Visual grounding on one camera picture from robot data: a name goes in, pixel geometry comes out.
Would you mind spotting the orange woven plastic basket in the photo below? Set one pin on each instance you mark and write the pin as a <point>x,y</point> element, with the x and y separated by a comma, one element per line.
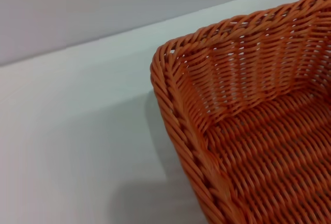
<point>258,131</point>

